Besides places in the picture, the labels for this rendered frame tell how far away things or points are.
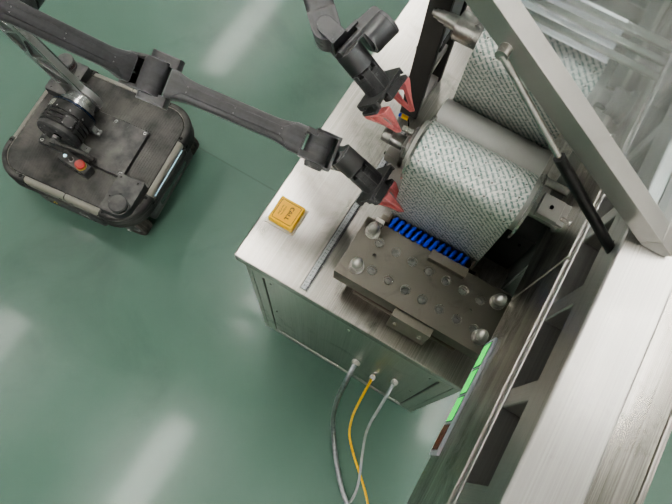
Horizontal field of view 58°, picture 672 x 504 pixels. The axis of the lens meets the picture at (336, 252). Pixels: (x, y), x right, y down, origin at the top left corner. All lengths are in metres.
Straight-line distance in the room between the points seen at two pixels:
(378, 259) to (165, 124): 1.35
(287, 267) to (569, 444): 0.94
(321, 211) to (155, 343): 1.11
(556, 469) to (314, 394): 1.69
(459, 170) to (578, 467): 0.65
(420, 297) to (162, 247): 1.42
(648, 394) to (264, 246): 0.93
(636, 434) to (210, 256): 1.85
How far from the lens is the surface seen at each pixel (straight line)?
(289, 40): 2.99
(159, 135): 2.51
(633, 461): 1.04
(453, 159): 1.22
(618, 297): 0.83
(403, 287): 1.40
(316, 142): 1.31
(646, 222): 0.82
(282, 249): 1.55
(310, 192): 1.61
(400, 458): 2.39
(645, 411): 1.06
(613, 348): 0.81
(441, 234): 1.43
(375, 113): 1.25
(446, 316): 1.40
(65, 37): 1.38
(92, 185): 2.48
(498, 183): 1.22
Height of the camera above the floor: 2.37
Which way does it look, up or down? 71 degrees down
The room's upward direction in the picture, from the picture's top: 8 degrees clockwise
